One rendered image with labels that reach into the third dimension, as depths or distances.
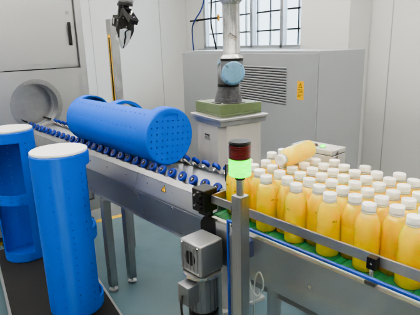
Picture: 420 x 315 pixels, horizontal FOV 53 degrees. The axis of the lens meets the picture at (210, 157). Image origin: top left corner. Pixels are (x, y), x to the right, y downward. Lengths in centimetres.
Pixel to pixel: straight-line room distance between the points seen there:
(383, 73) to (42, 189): 337
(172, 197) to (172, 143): 30
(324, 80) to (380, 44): 129
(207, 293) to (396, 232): 70
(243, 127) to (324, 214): 106
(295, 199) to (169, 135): 89
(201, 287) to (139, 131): 82
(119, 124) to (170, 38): 534
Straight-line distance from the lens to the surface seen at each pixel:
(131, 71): 714
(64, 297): 239
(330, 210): 127
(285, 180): 139
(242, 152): 114
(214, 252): 150
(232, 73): 211
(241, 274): 130
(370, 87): 456
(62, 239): 222
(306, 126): 337
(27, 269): 304
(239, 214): 121
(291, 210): 134
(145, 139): 197
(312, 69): 329
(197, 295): 156
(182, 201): 184
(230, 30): 213
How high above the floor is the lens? 152
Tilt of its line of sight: 15 degrees down
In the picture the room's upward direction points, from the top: 2 degrees counter-clockwise
